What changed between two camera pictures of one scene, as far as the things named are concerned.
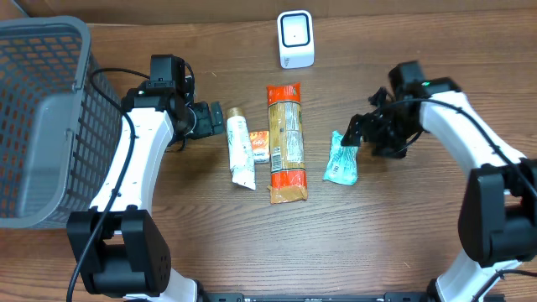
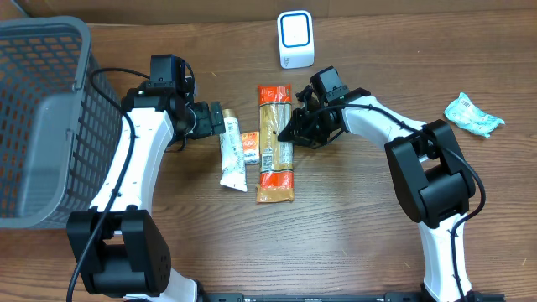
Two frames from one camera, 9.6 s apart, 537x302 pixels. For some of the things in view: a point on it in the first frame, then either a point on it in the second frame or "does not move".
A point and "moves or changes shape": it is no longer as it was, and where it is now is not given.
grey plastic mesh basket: (60, 136) does not move
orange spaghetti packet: (286, 143) moves or changes shape
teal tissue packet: (343, 165) moves or changes shape
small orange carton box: (260, 146) -> (250, 141)
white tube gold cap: (241, 148) moves or changes shape
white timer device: (296, 39) does not move
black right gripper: (357, 126) -> (293, 134)
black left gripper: (200, 127) does not move
